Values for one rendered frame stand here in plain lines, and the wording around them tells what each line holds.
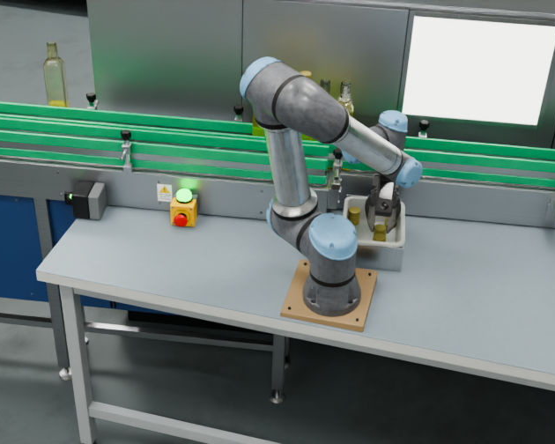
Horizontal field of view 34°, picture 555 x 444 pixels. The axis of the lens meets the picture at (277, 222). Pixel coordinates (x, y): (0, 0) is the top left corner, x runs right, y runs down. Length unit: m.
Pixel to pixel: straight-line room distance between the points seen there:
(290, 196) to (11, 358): 1.50
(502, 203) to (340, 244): 0.70
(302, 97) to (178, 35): 0.88
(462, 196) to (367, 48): 0.51
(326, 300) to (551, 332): 0.58
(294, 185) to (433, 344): 0.53
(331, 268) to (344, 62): 0.72
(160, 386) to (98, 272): 0.82
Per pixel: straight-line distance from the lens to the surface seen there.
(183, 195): 2.57
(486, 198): 2.69
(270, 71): 2.00
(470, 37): 2.64
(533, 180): 2.69
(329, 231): 2.18
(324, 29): 2.63
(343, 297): 2.26
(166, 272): 2.45
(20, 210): 2.85
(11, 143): 2.73
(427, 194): 2.67
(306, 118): 1.93
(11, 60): 5.48
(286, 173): 2.15
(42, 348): 3.38
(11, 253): 2.97
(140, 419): 2.81
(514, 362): 2.28
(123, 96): 2.87
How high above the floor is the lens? 2.27
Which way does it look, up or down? 35 degrees down
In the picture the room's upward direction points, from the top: 2 degrees clockwise
